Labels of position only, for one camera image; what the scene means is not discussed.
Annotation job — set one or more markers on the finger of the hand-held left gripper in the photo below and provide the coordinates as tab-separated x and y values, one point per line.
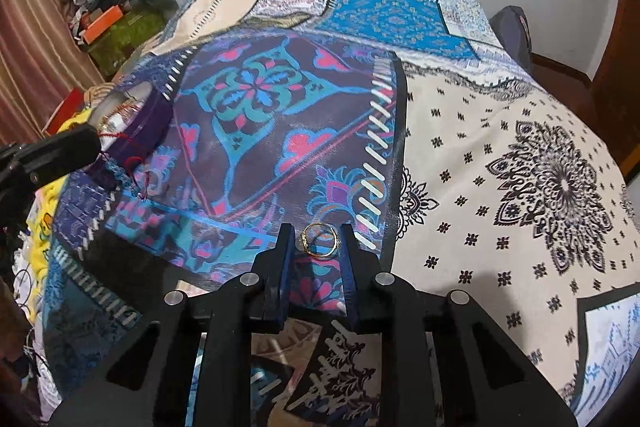
65	154

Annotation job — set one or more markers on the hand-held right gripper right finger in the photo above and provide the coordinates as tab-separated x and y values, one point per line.
349	267

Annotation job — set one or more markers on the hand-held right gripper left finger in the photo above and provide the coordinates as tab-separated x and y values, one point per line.
285	267

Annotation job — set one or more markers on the purple heart-shaped tin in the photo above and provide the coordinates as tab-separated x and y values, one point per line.
150	127

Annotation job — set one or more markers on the red box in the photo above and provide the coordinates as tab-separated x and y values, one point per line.
65	109

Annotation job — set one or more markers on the striped patchwork quilt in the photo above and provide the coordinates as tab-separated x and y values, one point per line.
100	96

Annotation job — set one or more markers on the white cartoon-print sheet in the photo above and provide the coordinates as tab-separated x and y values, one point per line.
30	287

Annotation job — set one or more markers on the brown striped curtain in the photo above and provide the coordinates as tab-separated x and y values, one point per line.
35	32

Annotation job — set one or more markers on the orange box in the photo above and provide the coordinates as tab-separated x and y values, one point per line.
102	24

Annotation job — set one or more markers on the green camouflage bag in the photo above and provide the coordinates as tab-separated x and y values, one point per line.
135	37

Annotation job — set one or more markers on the blue patchwork blanket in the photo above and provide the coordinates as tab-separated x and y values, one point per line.
500	107

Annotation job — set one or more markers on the dark grey chair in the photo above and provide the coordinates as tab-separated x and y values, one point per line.
512	37

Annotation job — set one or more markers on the brown wooden door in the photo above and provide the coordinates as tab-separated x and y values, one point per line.
617	82

